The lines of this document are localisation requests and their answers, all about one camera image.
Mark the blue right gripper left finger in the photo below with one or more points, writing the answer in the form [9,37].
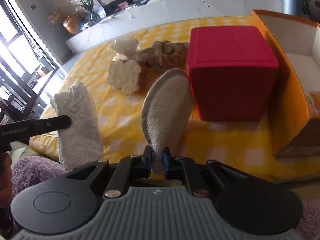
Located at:
[146,162]

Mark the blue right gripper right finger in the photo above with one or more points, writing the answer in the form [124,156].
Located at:
[167,162]

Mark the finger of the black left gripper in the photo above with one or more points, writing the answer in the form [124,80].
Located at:
[52,124]

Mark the white paper towel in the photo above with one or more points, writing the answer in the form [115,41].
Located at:
[81,142]

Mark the round beige scrub pad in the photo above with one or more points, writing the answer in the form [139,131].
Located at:
[165,114]

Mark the beige knitted towel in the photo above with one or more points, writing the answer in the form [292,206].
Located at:
[163,55]

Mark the purple fleece sleeve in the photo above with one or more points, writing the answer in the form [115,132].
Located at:
[32,170]

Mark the yellow checkered tablecloth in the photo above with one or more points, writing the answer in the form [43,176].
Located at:
[244,145]

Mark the copper round vase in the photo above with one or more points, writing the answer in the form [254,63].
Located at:
[71,24]

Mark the red square box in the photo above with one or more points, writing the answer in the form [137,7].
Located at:
[232,71]

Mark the white fluffy plush item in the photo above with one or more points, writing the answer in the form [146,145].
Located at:
[125,48]

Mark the white marble tv console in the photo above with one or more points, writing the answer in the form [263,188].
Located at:
[165,11]

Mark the green potted plant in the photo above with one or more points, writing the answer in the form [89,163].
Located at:
[88,5]

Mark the orange cardboard storage box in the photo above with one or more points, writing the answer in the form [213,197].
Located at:
[293,109]

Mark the silver pedal trash can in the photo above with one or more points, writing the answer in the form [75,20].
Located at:
[292,7]

